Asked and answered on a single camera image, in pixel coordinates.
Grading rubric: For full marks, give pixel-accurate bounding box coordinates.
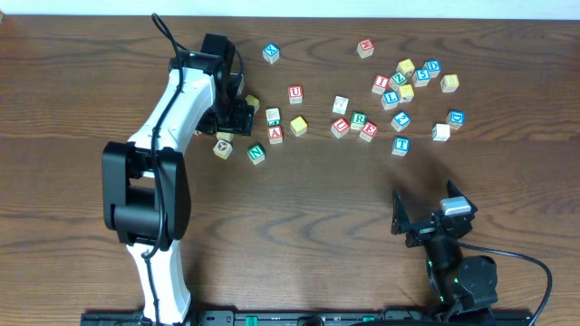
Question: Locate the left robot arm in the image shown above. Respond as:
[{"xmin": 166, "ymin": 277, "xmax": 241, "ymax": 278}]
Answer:
[{"xmin": 101, "ymin": 49, "xmax": 255, "ymax": 325}]

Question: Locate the yellow block centre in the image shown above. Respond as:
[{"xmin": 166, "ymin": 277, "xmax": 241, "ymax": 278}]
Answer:
[{"xmin": 290, "ymin": 116, "xmax": 308, "ymax": 137}]

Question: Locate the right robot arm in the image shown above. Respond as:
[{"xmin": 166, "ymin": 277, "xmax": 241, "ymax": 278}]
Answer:
[{"xmin": 391, "ymin": 181, "xmax": 498, "ymax": 322}]

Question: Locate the blue T block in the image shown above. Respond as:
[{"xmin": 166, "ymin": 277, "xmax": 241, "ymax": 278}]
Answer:
[{"xmin": 391, "ymin": 137, "xmax": 411, "ymax": 157}]

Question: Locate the green R block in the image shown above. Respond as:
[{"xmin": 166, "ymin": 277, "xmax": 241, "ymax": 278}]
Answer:
[{"xmin": 351, "ymin": 111, "xmax": 367, "ymax": 130}]

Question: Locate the green Z block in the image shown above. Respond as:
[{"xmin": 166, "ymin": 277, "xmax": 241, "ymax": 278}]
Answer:
[{"xmin": 389, "ymin": 72, "xmax": 408, "ymax": 91}]

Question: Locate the blue 2 block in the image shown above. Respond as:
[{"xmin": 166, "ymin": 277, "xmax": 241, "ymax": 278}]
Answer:
[{"xmin": 391, "ymin": 110, "xmax": 411, "ymax": 131}]

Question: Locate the blue d block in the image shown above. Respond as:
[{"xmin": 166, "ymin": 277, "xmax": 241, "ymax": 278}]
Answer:
[
  {"xmin": 423, "ymin": 60, "xmax": 441, "ymax": 79},
  {"xmin": 446, "ymin": 110, "xmax": 465, "ymax": 129}
]

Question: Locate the blue X block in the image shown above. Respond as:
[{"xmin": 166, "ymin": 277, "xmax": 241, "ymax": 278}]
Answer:
[{"xmin": 262, "ymin": 43, "xmax": 280, "ymax": 64}]

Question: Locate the red E block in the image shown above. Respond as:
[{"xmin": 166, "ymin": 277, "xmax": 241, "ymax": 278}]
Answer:
[{"xmin": 359, "ymin": 121, "xmax": 378, "ymax": 142}]

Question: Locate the blue D block right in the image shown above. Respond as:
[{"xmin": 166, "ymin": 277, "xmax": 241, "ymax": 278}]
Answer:
[{"xmin": 446, "ymin": 110, "xmax": 465, "ymax": 129}]

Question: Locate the blue L block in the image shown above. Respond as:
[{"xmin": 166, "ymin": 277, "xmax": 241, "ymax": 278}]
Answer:
[{"xmin": 381, "ymin": 91, "xmax": 400, "ymax": 110}]

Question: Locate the red A block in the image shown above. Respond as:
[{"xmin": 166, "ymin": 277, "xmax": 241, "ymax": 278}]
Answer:
[{"xmin": 267, "ymin": 125, "xmax": 284, "ymax": 145}]

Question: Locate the blue D block upper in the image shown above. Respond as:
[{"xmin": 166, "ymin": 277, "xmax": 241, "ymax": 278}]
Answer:
[{"xmin": 423, "ymin": 60, "xmax": 441, "ymax": 79}]

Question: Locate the white picture block centre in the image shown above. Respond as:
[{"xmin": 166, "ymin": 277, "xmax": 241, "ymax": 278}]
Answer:
[{"xmin": 333, "ymin": 96, "xmax": 349, "ymax": 115}]

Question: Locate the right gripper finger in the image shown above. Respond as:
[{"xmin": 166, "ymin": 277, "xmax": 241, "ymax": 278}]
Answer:
[
  {"xmin": 391, "ymin": 190, "xmax": 411, "ymax": 235},
  {"xmin": 446, "ymin": 180, "xmax": 478, "ymax": 213}
]

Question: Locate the yellow O block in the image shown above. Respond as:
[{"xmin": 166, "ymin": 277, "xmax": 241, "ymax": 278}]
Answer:
[{"xmin": 246, "ymin": 95, "xmax": 260, "ymax": 112}]

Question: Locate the red U block upper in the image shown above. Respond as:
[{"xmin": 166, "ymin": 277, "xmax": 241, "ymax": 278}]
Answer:
[{"xmin": 288, "ymin": 85, "xmax": 304, "ymax": 104}]

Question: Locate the red block top right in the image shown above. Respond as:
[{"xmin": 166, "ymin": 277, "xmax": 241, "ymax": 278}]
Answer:
[{"xmin": 357, "ymin": 39, "xmax": 375, "ymax": 59}]

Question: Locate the white green picture block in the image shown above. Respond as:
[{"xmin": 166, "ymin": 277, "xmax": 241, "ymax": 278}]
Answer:
[{"xmin": 266, "ymin": 108, "xmax": 281, "ymax": 127}]

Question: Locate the yellow block upper right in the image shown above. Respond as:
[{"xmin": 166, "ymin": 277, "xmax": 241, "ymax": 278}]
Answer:
[{"xmin": 396, "ymin": 59, "xmax": 415, "ymax": 77}]

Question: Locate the red U block lower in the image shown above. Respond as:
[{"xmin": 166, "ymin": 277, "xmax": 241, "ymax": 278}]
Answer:
[{"xmin": 331, "ymin": 118, "xmax": 350, "ymax": 139}]

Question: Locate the white block right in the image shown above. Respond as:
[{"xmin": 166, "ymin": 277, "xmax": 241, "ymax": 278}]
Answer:
[{"xmin": 432, "ymin": 123, "xmax": 450, "ymax": 142}]

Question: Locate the red I block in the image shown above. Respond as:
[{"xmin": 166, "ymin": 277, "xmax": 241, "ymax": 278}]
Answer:
[{"xmin": 372, "ymin": 74, "xmax": 390, "ymax": 95}]

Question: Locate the cream picture block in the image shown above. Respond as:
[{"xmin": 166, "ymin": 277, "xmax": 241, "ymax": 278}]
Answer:
[{"xmin": 213, "ymin": 139, "xmax": 233, "ymax": 159}]

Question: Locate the green N block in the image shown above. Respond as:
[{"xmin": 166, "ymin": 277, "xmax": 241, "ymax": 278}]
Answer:
[{"xmin": 247, "ymin": 144, "xmax": 266, "ymax": 165}]

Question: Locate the yellow C block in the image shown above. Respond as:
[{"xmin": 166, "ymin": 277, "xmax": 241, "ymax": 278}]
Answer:
[{"xmin": 216, "ymin": 132, "xmax": 234, "ymax": 143}]

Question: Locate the yellow 8 block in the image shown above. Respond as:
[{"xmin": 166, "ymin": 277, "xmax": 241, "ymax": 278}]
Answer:
[{"xmin": 440, "ymin": 74, "xmax": 459, "ymax": 93}]

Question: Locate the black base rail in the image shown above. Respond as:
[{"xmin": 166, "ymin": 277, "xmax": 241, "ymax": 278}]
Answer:
[{"xmin": 80, "ymin": 309, "xmax": 532, "ymax": 326}]

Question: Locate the blue 5 block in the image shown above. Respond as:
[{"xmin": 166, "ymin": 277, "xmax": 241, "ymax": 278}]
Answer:
[{"xmin": 412, "ymin": 69, "xmax": 430, "ymax": 88}]

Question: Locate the yellow block beside L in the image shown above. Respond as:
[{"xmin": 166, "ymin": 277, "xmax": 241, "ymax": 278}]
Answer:
[{"xmin": 397, "ymin": 84, "xmax": 414, "ymax": 103}]

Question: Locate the red u block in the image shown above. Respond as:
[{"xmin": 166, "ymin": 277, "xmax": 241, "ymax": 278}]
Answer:
[
  {"xmin": 288, "ymin": 85, "xmax": 304, "ymax": 104},
  {"xmin": 331, "ymin": 118, "xmax": 350, "ymax": 139}
]

